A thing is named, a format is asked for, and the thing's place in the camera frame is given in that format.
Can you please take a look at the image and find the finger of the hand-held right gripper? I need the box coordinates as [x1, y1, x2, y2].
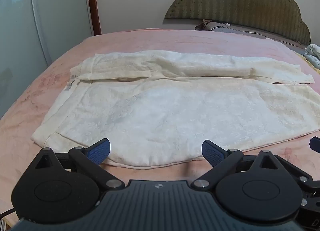
[274, 155, 320, 198]
[309, 136, 320, 154]

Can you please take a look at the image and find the olive padded headboard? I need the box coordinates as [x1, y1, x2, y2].
[164, 0, 311, 45]

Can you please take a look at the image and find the cream white towel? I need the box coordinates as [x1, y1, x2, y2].
[30, 49, 320, 170]

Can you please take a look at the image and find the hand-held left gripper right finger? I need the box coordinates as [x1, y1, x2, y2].
[190, 140, 283, 191]

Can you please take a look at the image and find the brown wooden door frame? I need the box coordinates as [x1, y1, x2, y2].
[86, 0, 102, 36]

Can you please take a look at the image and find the grey striped pillow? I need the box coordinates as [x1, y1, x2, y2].
[194, 19, 307, 50]

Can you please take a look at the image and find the white printed cloth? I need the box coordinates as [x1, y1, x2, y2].
[303, 44, 320, 70]

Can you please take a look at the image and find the glass wardrobe door with flowers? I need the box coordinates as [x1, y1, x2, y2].
[0, 0, 95, 119]

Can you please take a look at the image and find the pink bed blanket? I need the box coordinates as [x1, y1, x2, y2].
[0, 28, 320, 226]

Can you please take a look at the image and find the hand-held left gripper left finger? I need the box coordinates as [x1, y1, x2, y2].
[31, 138, 125, 191]

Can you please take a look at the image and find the yellow cloth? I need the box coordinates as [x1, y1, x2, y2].
[295, 51, 320, 75]

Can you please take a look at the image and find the black cable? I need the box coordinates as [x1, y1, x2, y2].
[0, 208, 16, 224]

